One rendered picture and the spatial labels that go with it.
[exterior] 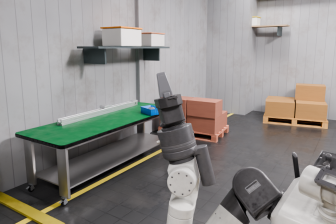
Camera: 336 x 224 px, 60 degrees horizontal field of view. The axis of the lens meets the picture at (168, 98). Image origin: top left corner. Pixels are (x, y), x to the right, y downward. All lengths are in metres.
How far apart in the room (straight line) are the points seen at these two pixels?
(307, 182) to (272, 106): 6.29
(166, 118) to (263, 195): 0.33
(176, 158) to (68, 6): 3.89
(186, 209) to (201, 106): 4.66
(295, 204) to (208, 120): 4.64
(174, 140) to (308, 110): 6.39
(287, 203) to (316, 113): 6.26
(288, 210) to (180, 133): 0.31
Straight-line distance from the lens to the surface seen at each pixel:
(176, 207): 0.76
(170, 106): 0.66
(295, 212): 0.78
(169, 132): 0.68
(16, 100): 3.97
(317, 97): 7.39
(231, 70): 7.72
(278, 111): 6.99
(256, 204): 0.83
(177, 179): 0.69
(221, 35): 7.81
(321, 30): 7.91
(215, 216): 0.86
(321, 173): 0.69
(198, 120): 5.46
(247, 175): 0.84
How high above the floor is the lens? 1.71
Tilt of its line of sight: 10 degrees down
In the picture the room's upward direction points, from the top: straight up
